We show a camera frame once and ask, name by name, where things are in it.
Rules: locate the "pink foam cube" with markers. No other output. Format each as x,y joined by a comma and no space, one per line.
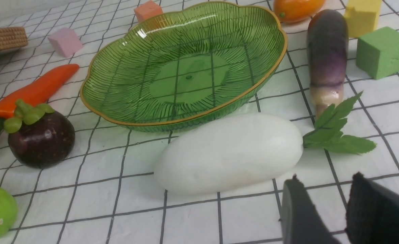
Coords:
65,42

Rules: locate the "purple eggplant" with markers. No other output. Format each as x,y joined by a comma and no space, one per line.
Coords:
327,47

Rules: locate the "orange foam cube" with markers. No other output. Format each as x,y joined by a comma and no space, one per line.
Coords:
147,10

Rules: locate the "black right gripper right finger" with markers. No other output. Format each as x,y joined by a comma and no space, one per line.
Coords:
372,215

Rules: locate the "woven wicker basket lid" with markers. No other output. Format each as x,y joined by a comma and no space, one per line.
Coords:
12,37

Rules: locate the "orange carrot with leaves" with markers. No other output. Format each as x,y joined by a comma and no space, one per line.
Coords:
39,91

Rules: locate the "green foam cube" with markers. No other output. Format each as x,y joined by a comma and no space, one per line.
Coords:
377,53

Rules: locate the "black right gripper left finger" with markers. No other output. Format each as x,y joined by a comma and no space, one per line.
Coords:
300,221

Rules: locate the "white radish with leaves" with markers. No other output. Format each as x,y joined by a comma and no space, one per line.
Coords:
250,148

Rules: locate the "green glass leaf plate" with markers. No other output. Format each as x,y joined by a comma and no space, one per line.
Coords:
185,68

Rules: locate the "dark purple mangosteen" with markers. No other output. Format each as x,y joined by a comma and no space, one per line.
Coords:
39,136

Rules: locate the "orange mango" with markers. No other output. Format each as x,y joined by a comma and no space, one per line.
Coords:
294,11

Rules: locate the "white black grid tablecloth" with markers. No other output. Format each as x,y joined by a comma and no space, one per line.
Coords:
105,191

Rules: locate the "yellow foam cube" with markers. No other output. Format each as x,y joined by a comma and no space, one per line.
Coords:
362,16

